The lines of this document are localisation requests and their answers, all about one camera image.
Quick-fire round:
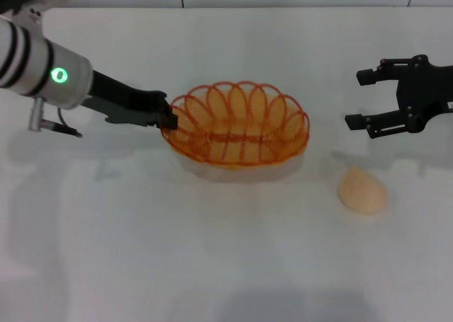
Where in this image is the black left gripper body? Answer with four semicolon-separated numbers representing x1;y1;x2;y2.
81;69;168;129

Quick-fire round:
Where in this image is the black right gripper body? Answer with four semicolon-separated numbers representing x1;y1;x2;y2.
395;54;453;134

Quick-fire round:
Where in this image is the orange woven wire basket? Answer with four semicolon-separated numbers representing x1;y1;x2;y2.
160;81;311;168

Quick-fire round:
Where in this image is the pale round bread bun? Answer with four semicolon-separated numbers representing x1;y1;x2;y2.
337;166;388;216

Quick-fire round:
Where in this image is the silver cylindrical connector plug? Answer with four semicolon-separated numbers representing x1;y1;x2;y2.
28;98;47;132

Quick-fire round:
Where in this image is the thin black cable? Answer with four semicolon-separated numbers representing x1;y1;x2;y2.
40;108;84;139

